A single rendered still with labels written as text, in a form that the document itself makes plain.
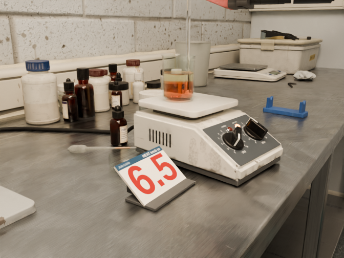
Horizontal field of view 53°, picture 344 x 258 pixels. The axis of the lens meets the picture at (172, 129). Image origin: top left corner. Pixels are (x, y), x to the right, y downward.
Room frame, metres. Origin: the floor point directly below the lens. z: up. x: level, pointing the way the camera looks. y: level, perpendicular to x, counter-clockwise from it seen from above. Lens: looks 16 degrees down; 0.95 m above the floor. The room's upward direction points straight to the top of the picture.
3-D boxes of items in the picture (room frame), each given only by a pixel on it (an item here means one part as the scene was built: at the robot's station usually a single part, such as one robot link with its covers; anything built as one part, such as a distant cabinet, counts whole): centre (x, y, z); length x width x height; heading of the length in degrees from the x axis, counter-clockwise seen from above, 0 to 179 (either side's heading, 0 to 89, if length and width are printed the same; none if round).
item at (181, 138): (0.53, -0.05, 0.79); 0.22 x 0.13 x 0.08; 48
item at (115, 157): (0.47, 0.06, 0.76); 0.06 x 0.06 x 0.02
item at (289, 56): (1.72, -0.52, 0.82); 0.37 x 0.31 x 0.14; 146
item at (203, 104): (0.54, -0.03, 0.83); 0.12 x 0.12 x 0.01; 48
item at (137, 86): (0.93, 0.09, 0.79); 0.03 x 0.03 x 0.08
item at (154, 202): (0.40, 0.02, 0.77); 0.09 x 0.06 x 0.04; 146
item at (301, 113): (0.81, -0.27, 0.77); 0.10 x 0.03 x 0.04; 51
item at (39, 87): (0.73, 0.28, 0.81); 0.07 x 0.07 x 0.13
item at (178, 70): (0.54, -0.01, 0.87); 0.06 x 0.05 x 0.08; 36
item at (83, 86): (0.78, 0.20, 0.80); 0.04 x 0.04 x 0.11
